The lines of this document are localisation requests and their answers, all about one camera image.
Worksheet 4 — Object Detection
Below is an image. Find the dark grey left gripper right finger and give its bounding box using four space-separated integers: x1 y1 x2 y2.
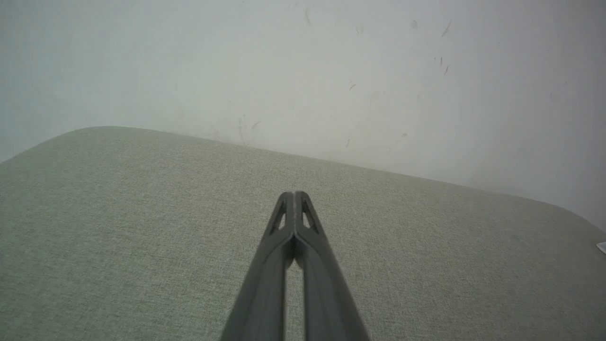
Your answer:
295 191 371 341

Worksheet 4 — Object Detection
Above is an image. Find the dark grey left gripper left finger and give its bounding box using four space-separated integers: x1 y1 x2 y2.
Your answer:
220 191 296 341

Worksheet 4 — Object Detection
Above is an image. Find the grey fabric sofa cushion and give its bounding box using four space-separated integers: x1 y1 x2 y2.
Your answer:
0 126 606 341

